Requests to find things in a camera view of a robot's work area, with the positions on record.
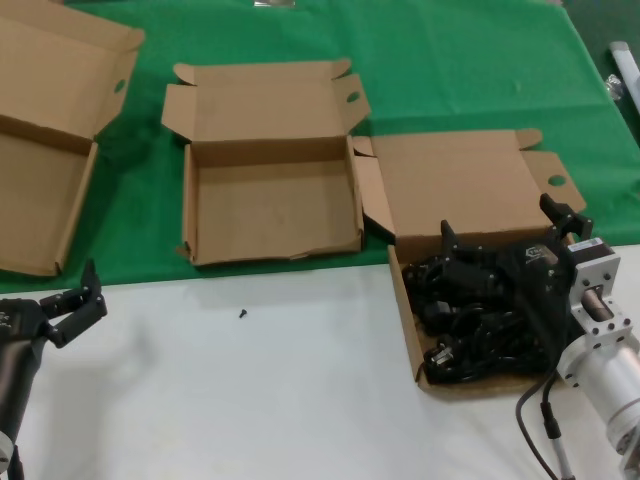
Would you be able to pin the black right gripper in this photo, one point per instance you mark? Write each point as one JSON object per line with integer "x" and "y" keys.
{"x": 535, "y": 280}

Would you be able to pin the small black screw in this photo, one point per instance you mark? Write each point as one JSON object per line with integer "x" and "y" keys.
{"x": 242, "y": 313}

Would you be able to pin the white tube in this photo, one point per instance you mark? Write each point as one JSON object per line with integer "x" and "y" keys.
{"x": 627, "y": 65}

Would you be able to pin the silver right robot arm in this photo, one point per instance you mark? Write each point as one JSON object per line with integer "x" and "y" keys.
{"x": 610, "y": 370}

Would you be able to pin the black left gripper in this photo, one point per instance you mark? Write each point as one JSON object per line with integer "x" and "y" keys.
{"x": 17, "y": 320}

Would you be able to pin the green table cloth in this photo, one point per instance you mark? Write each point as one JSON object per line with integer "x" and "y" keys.
{"x": 450, "y": 75}

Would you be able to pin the cardboard box round side hole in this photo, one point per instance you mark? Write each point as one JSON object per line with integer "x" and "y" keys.
{"x": 450, "y": 190}

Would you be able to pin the metal clip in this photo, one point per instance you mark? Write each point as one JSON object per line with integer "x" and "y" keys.
{"x": 612, "y": 86}

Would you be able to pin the cardboard box with dented rim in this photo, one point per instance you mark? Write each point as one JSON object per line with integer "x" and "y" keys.
{"x": 270, "y": 200}

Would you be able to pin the large open cardboard box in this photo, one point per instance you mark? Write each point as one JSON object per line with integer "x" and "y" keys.
{"x": 50, "y": 75}

